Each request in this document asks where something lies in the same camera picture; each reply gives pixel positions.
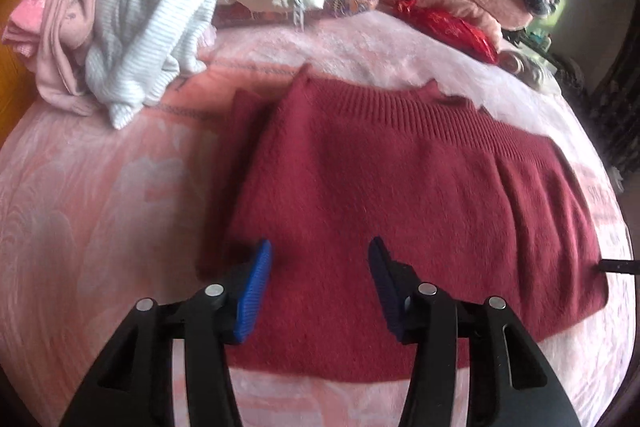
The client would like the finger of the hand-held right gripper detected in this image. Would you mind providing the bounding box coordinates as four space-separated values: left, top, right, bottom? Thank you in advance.
595 258 640 276

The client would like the pink garment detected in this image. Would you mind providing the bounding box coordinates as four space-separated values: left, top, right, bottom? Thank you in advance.
2 0 121 118

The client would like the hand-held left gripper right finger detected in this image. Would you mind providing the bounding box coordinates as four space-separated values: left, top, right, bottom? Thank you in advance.
368 237 583 427

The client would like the white grey soft toy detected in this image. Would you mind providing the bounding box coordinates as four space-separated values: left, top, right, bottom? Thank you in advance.
500 49 563 96

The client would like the pink patterned bed cover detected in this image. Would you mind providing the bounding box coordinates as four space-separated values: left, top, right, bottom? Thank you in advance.
0 7 638 427

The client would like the pale blue ribbed garment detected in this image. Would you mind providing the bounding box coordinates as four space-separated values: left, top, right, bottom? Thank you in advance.
85 0 261 130

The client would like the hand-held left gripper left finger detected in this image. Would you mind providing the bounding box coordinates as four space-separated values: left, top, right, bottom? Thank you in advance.
59 239 273 427

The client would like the red patterned cloth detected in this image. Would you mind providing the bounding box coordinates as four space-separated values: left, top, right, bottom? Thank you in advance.
392 0 501 64

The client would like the dark red knit sweater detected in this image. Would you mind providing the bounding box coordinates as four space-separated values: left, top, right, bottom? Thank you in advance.
195 64 610 385

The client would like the dark floral curtain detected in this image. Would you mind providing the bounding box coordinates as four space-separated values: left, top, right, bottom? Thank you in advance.
565 52 640 188

